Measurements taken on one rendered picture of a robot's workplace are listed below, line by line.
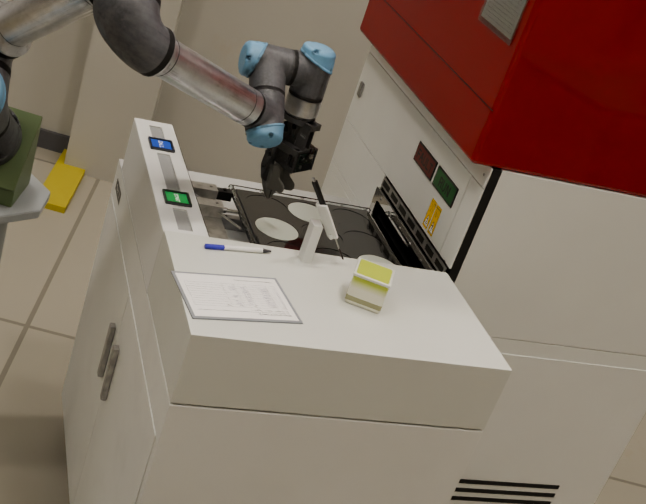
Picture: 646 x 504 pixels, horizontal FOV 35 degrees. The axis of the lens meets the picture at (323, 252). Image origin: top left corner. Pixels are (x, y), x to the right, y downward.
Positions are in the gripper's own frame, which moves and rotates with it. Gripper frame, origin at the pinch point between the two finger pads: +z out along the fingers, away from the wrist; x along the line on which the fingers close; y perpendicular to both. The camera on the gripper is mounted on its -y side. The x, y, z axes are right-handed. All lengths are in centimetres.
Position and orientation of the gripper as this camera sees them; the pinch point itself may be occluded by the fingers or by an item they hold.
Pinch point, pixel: (267, 191)
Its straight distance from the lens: 230.8
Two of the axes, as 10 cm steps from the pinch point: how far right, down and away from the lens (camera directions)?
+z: -3.0, 8.5, 4.4
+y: 7.3, 5.0, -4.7
